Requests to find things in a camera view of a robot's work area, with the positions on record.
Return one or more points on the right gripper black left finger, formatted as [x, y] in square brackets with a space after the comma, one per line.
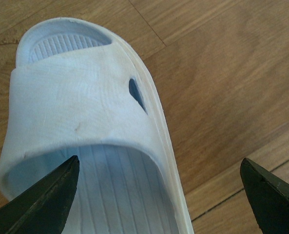
[45, 206]

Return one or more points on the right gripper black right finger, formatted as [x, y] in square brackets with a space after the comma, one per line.
[268, 196]

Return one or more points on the white rubber slipper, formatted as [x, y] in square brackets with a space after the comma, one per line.
[80, 89]

